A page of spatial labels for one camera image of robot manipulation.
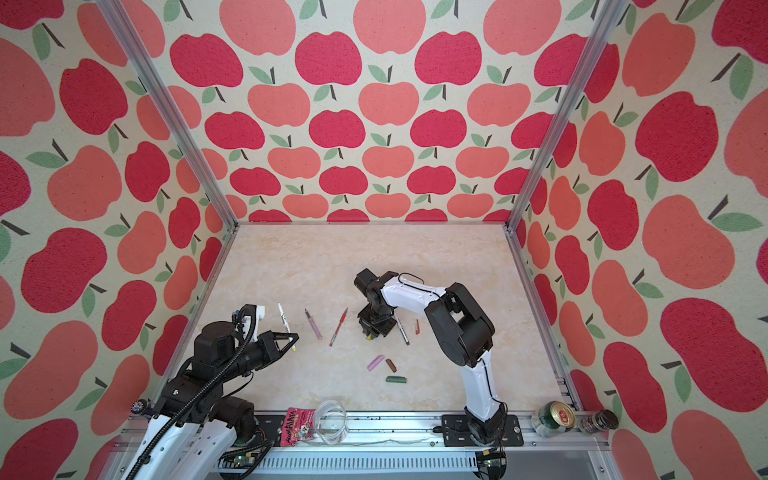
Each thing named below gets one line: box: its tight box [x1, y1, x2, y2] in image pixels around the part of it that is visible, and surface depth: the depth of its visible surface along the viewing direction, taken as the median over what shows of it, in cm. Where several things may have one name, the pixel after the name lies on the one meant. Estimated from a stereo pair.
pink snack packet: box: [280, 407, 316, 447], surface depth 76 cm
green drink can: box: [532, 400, 576, 438], surface depth 69 cm
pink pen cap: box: [367, 354, 385, 372], surface depth 88 cm
